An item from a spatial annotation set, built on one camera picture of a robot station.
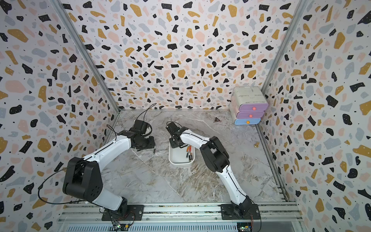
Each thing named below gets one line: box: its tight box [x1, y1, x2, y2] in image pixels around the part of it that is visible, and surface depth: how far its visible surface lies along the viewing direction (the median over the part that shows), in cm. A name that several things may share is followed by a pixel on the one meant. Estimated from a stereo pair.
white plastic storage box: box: [168, 141, 196, 166], surface depth 94 cm
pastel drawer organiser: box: [228, 86, 270, 126], surface depth 105 cm
